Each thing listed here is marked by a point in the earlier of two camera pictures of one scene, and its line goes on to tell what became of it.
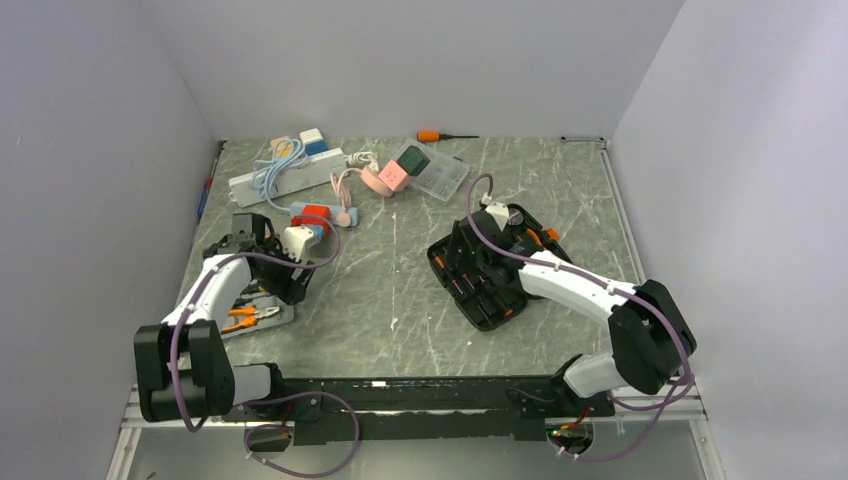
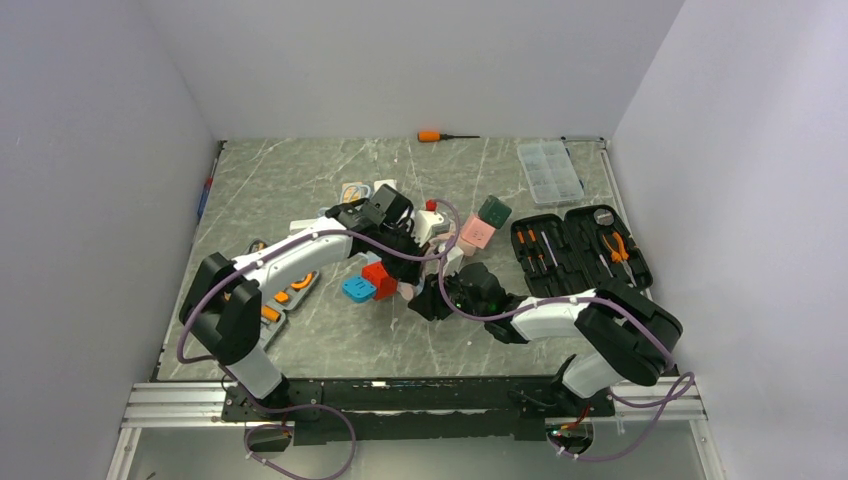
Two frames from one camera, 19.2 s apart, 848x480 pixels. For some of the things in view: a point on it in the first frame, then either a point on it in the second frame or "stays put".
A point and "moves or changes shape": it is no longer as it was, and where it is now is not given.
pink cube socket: [395, 176] moves or changes shape
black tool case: [486, 305] moves or changes shape
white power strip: [265, 183] moves or changes shape
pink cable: [341, 189] → [406, 290]
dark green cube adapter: [414, 160] moves or changes shape
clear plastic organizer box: [442, 176] → [550, 172]
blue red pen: [206, 193] stays put
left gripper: [287, 288] → [407, 271]
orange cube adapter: [282, 147] → [354, 191]
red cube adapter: [313, 214] → [386, 285]
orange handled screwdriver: [436, 136] stays put
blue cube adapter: [319, 230] moves or changes shape
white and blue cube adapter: [313, 141] → [391, 182]
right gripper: [460, 241] → [430, 301]
